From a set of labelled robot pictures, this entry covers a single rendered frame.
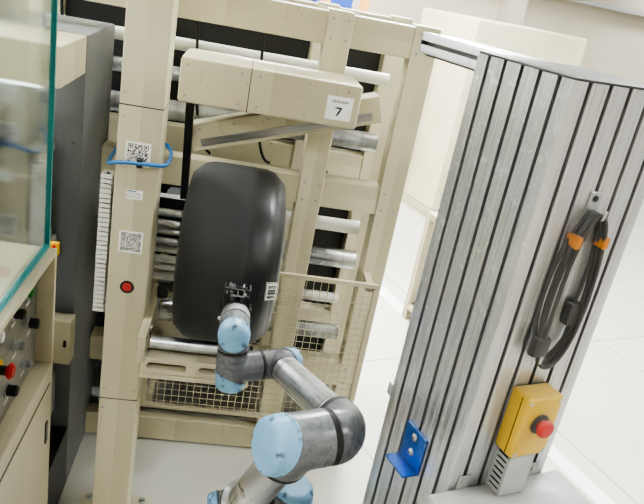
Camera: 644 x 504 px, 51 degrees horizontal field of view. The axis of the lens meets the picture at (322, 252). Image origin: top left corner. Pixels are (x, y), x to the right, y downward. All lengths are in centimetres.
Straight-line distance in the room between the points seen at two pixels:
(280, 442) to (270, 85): 135
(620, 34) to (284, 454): 1058
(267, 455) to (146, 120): 114
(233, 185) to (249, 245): 21
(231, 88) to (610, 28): 938
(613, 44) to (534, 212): 1034
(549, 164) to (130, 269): 150
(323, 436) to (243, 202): 93
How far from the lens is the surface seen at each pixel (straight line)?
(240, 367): 169
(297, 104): 236
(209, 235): 203
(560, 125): 114
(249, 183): 213
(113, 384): 252
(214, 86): 235
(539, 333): 128
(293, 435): 133
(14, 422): 199
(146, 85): 211
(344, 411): 141
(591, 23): 1107
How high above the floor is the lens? 210
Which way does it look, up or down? 22 degrees down
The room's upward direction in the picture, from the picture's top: 11 degrees clockwise
